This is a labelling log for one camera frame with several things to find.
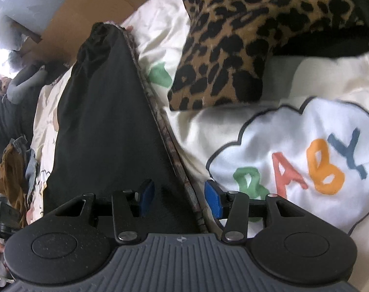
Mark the white bear print bedsheet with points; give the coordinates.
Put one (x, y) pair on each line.
(233, 127)

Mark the brown cloth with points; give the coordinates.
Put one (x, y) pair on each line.
(10, 176)

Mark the brown cardboard sheet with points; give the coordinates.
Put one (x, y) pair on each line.
(90, 6)

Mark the leopard print cloth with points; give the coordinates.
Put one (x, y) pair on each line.
(248, 36)

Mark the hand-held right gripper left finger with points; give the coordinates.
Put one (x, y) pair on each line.
(146, 199)

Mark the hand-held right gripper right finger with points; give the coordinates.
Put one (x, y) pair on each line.
(213, 200)

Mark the grey board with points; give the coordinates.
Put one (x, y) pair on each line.
(29, 3)

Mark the black shorts with patterned trim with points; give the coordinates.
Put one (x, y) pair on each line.
(105, 121)

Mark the dark grey pillow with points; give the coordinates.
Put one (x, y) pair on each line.
(1, 121)

